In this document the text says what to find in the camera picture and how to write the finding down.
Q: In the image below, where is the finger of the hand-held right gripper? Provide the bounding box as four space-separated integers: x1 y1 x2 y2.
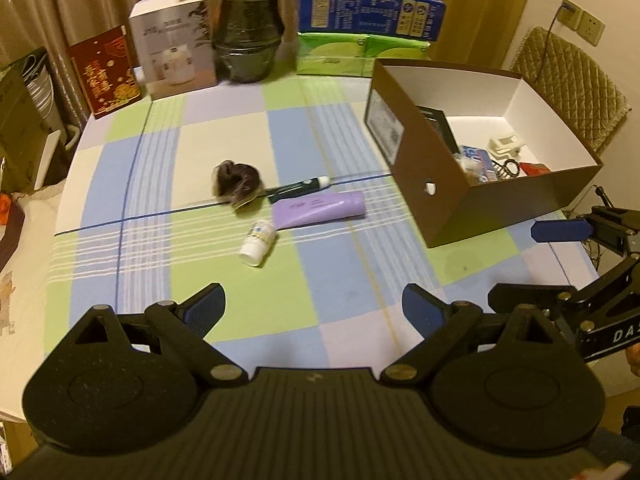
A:
487 255 640 318
531 204 640 257

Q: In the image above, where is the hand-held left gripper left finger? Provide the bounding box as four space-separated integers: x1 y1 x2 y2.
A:
60 282 251 386

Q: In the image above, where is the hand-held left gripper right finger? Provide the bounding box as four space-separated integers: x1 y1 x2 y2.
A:
380 282 557 386

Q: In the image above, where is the small white bottle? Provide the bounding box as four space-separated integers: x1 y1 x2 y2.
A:
239 220 277 267

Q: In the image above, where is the blue snack packet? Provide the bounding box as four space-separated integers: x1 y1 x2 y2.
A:
457 145 501 182

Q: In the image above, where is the brown cardboard box white inside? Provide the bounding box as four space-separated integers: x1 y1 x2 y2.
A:
364 58 605 249

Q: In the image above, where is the black box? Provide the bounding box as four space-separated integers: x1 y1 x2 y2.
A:
415 105 459 156

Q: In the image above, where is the purple tube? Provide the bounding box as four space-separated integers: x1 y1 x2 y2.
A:
272 191 366 229

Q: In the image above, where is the chair with quilted cover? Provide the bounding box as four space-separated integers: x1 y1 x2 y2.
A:
509 26 631 157

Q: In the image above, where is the green pen with white cap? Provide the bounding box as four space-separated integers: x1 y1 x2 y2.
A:
267 176 331 204

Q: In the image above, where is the checkered tablecloth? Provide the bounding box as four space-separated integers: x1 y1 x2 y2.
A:
42 72 601 361

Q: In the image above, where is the light green tissue pack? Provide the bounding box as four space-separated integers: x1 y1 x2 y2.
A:
296 32 371 77
365 35 431 68

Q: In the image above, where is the red gift box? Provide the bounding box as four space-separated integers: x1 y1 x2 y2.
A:
66 26 143 120

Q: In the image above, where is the dark green bag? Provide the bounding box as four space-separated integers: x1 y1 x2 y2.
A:
0 47 68 193

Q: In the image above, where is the white product box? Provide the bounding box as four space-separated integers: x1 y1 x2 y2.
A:
127 0 218 101

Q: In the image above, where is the stack of wrapped black bowls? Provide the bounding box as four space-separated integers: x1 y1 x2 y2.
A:
214 0 292 83

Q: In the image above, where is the blue carton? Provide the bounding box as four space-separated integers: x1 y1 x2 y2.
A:
298 0 446 42

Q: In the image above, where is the black power cable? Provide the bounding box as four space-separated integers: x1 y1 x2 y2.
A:
542 5 571 57

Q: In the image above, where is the wall socket with plug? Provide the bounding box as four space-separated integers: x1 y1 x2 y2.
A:
557 0 583 28

